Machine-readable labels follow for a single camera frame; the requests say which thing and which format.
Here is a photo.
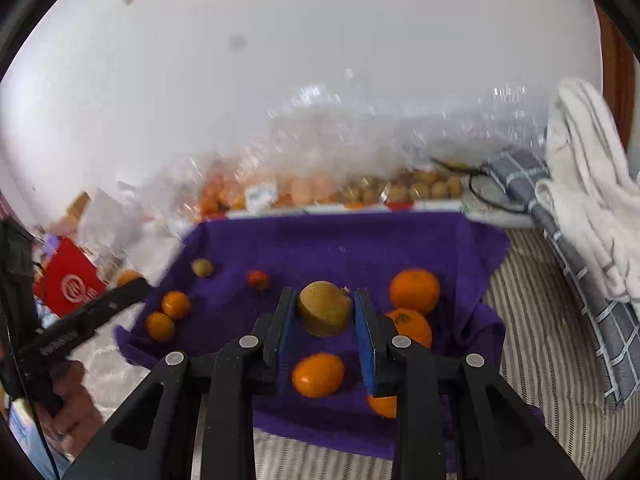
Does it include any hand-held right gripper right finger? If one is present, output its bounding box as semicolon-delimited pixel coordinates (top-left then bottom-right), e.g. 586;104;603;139
354;287;586;480

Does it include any striped bed sheet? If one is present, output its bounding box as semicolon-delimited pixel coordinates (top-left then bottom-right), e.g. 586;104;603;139
65;230;640;480

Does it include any red box white logo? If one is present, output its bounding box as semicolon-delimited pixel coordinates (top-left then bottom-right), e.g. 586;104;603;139
34;237;108;318

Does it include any cardboard box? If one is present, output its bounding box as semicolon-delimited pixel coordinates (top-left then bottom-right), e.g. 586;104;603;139
55;190;93;233

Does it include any small mandarin orange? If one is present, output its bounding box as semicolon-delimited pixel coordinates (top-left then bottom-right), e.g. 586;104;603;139
161;290;192;321
145;312;176;343

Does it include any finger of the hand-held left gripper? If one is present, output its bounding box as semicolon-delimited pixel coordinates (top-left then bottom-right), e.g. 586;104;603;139
82;276;151;331

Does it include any white towel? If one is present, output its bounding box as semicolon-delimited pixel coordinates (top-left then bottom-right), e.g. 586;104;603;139
535;77;640;306

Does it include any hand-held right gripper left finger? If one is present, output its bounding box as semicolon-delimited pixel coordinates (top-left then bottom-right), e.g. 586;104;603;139
62;287;297;480

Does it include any orange with green stem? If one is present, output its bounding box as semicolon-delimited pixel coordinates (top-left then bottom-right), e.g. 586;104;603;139
389;268;442;315

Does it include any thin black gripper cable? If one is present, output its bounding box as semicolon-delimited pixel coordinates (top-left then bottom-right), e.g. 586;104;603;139
0;255;57;478

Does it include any clear plastic bag of longans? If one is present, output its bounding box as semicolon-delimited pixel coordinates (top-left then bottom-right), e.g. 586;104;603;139
340;85;546;211

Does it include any person's left forearm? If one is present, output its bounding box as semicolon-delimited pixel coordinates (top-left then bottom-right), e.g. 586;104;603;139
5;400;71;480

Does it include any wooden door frame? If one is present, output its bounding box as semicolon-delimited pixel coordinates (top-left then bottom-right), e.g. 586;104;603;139
595;5;638;151

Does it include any grey checked cloth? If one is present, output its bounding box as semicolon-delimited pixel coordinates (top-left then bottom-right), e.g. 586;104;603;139
487;147;640;406

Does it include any person's left hand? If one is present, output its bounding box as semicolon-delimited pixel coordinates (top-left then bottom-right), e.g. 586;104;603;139
37;360;106;456

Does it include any large orange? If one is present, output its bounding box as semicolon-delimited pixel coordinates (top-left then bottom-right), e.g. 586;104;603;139
382;308;433;350

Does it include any oval orange fruit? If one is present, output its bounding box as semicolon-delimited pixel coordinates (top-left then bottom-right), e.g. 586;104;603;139
291;353;346;399

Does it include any purple towel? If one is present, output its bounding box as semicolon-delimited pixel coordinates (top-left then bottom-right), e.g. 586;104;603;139
114;211;546;461

